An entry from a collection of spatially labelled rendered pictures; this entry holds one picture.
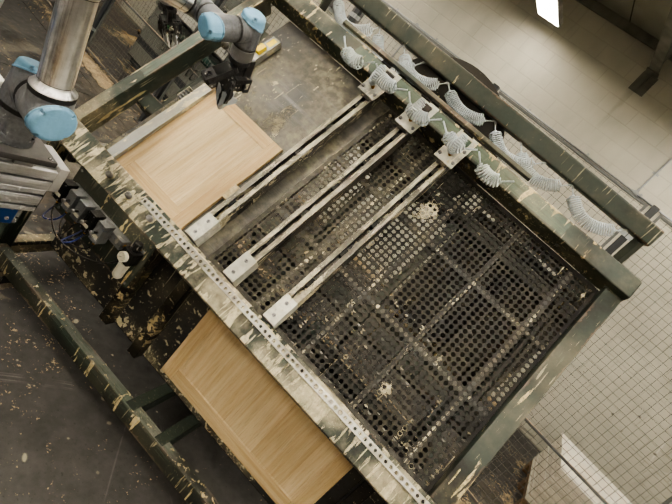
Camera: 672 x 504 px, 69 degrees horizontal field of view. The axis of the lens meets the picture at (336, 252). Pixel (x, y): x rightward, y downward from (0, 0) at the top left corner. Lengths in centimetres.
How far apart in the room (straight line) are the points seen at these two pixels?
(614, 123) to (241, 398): 550
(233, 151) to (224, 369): 96
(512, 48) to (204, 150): 537
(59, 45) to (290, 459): 171
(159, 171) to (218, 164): 25
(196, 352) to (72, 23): 144
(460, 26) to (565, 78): 155
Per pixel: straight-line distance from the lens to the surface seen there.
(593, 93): 679
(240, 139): 227
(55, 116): 148
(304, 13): 261
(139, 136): 234
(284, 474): 231
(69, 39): 143
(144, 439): 234
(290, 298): 190
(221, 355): 227
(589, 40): 702
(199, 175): 221
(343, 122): 225
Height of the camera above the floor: 177
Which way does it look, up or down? 16 degrees down
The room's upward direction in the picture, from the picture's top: 41 degrees clockwise
